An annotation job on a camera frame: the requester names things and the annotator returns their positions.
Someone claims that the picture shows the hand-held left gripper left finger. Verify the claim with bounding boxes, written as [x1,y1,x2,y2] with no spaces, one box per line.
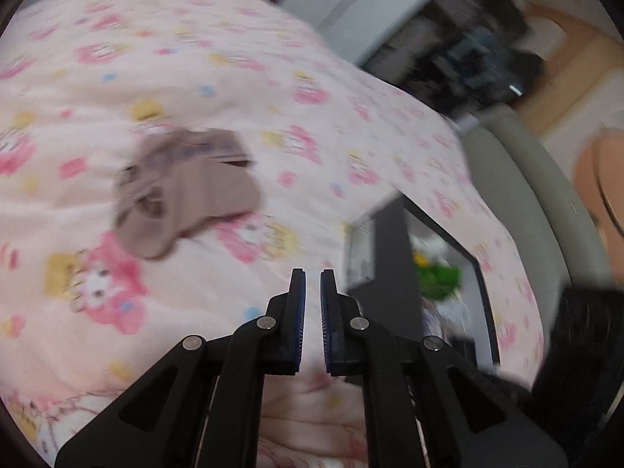
[55,268,307,468]

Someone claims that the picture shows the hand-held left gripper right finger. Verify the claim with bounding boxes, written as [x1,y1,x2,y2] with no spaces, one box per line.
[319,268,569,468]

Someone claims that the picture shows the black cardboard box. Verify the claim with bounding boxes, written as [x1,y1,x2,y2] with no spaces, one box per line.
[341,190,503,367]

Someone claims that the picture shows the green yellow snack packet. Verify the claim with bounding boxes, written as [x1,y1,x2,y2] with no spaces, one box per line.
[412,251,462,301]

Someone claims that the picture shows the brown patterned socks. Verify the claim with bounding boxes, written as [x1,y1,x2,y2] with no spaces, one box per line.
[111,128,262,260]

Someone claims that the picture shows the grey padded headboard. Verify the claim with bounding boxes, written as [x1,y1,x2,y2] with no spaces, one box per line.
[458,107,610,386]

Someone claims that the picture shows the pink printed blanket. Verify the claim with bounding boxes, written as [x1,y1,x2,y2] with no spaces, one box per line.
[0,0,547,468]

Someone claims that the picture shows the dark shelf unit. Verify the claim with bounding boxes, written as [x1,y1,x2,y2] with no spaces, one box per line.
[361,0,548,119]

